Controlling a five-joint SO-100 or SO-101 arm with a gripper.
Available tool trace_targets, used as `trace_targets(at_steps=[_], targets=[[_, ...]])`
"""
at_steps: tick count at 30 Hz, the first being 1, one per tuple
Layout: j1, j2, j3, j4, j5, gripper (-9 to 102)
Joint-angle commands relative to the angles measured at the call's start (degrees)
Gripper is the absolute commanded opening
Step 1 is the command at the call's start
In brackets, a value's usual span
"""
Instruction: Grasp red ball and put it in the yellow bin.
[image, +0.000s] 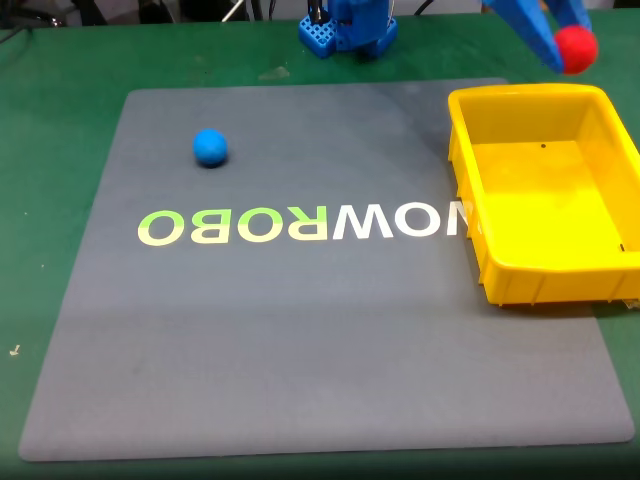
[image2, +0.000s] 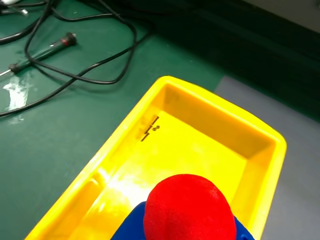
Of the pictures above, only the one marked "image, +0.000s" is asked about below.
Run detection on green table cover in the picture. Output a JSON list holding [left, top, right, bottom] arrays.
[[0, 8, 640, 480]]

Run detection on red ball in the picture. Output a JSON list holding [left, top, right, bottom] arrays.
[[553, 24, 599, 76]]

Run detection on grey mat with NOWROBO print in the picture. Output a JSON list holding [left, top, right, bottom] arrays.
[[17, 76, 636, 463]]

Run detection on blue ball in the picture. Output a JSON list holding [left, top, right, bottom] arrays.
[[192, 128, 230, 169]]

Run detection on blue grid holder block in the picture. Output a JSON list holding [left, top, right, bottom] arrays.
[[298, 14, 339, 60]]

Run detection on yellow plastic bin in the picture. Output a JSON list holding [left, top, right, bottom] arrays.
[[446, 83, 640, 307]]

